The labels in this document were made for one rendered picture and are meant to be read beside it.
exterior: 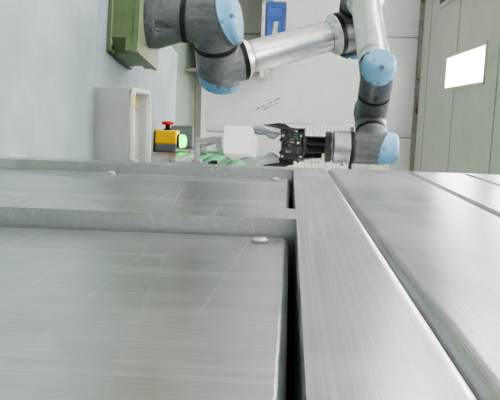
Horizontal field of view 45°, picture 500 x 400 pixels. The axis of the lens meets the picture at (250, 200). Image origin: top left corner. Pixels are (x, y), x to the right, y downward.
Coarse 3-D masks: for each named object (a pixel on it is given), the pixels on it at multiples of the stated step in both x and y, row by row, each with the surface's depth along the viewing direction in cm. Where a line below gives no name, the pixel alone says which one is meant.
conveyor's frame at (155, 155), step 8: (200, 144) 248; (208, 144) 250; (152, 152) 191; (160, 152) 192; (168, 152) 193; (176, 152) 195; (184, 152) 196; (192, 152) 199; (200, 152) 215; (152, 160) 160; (160, 160) 161; (168, 160) 162; (184, 160) 183
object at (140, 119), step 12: (132, 96) 136; (144, 96) 151; (132, 108) 136; (144, 108) 152; (132, 120) 137; (144, 120) 153; (132, 132) 137; (144, 132) 153; (132, 144) 137; (144, 144) 154; (132, 156) 138; (144, 156) 154
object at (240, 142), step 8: (232, 128) 132; (240, 128) 132; (248, 128) 132; (224, 136) 133; (232, 136) 132; (240, 136) 132; (248, 136) 132; (224, 144) 133; (232, 144) 132; (240, 144) 132; (248, 144) 132; (256, 144) 156; (224, 152) 133; (232, 152) 132; (240, 152) 132; (248, 152) 132
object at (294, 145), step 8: (288, 128) 136; (288, 136) 137; (296, 136) 137; (304, 136) 136; (328, 136) 138; (288, 144) 138; (296, 144) 138; (304, 144) 136; (312, 144) 136; (320, 144) 136; (328, 144) 136; (280, 152) 143; (288, 152) 137; (296, 152) 137; (304, 152) 136; (312, 152) 138; (320, 152) 137; (328, 152) 136; (288, 160) 142; (296, 160) 143; (328, 160) 140
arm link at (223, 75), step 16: (336, 16) 167; (288, 32) 165; (304, 32) 165; (320, 32) 166; (336, 32) 166; (352, 32) 166; (240, 48) 159; (256, 48) 162; (272, 48) 162; (288, 48) 164; (304, 48) 165; (320, 48) 167; (336, 48) 169; (352, 48) 170; (208, 64) 157; (224, 64) 157; (240, 64) 159; (256, 64) 163; (272, 64) 165; (208, 80) 161; (224, 80) 160; (240, 80) 164
